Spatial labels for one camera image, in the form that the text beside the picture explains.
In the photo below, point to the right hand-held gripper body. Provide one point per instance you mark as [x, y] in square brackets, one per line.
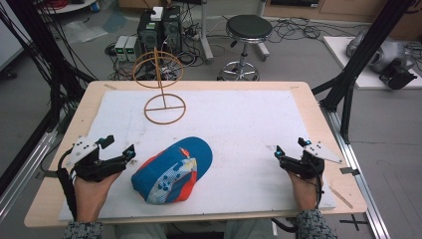
[310, 161]

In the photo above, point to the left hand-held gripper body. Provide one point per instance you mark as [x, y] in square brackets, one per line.
[89, 162]

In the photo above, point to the blue and orange cap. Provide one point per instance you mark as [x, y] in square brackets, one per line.
[173, 170]

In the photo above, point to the wooden hat stand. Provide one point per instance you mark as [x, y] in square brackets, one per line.
[160, 87]

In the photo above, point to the person's right hand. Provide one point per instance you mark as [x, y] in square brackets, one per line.
[304, 192]

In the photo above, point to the person's left hand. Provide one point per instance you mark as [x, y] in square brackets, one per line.
[90, 197]

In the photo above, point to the white mat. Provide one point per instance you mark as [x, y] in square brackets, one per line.
[205, 149]

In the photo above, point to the white floor board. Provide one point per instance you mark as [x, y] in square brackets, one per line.
[345, 63]

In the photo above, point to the grey power supply unit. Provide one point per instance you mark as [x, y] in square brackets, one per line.
[131, 49]
[120, 48]

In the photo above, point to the black round stool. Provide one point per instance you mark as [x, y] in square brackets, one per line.
[247, 46]

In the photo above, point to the black computer tower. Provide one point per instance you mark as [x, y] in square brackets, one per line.
[148, 33]
[172, 30]

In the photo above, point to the grey robot head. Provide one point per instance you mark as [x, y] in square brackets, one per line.
[384, 56]

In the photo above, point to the white box on computer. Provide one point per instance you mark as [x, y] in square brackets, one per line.
[156, 14]

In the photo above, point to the grey metal stand leg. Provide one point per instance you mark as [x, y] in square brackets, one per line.
[205, 33]

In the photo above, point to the aluminium rail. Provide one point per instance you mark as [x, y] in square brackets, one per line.
[355, 166]
[26, 166]

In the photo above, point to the black metal frame strut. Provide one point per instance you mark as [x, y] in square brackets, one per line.
[43, 59]
[361, 53]

